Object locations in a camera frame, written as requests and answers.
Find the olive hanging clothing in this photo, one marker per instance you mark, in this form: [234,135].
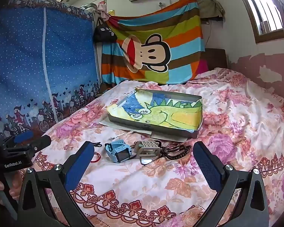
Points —
[210,8]

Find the grey box with dinosaur drawing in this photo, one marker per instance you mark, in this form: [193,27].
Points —
[161,113]

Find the black carabiner clip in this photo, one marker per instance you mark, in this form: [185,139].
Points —
[97,144]

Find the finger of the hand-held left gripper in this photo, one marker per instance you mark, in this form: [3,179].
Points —
[23,137]
[41,143]

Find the grey ribbed hair clip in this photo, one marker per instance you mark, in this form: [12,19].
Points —
[146,146]

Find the wooden frame window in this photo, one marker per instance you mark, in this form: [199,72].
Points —
[262,11]

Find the striped monkey print blanket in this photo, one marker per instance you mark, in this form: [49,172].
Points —
[179,40]

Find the black hanging bag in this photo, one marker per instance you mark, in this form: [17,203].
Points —
[104,32]

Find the person's left hand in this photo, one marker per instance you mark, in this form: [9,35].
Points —
[15,184]

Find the light blue smartwatch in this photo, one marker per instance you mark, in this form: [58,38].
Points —
[116,147]

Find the blue dotted fabric wardrobe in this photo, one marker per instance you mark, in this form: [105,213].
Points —
[37,63]

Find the dark brown headboard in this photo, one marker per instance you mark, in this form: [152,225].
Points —
[215,58]

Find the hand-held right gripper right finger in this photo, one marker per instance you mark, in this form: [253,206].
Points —
[208,170]

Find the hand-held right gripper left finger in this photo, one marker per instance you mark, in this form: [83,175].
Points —
[80,165]

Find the pink hanging cloth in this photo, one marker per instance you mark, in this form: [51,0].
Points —
[103,10]

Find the pink floral bed sheet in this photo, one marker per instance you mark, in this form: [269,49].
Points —
[227,113]

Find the thin white stick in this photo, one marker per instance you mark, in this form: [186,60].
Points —
[122,135]

